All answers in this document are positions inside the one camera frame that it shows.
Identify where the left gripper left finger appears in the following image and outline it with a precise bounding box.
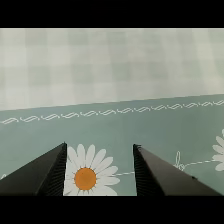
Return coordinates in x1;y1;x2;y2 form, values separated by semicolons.
0;142;68;197

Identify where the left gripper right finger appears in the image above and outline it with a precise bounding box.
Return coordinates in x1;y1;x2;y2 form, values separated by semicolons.
132;143;224;197

